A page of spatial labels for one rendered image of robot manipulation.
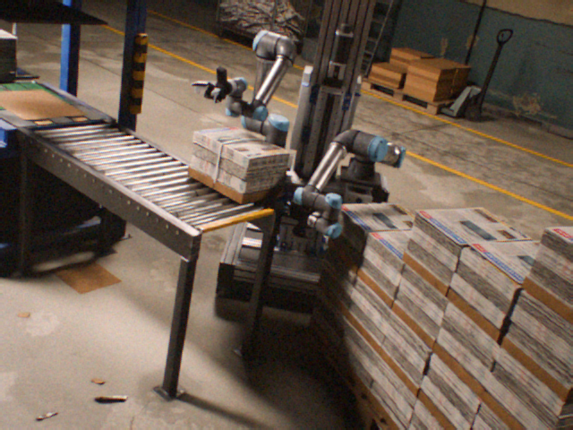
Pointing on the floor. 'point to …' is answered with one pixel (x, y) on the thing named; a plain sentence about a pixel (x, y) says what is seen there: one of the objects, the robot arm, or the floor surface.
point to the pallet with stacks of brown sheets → (419, 79)
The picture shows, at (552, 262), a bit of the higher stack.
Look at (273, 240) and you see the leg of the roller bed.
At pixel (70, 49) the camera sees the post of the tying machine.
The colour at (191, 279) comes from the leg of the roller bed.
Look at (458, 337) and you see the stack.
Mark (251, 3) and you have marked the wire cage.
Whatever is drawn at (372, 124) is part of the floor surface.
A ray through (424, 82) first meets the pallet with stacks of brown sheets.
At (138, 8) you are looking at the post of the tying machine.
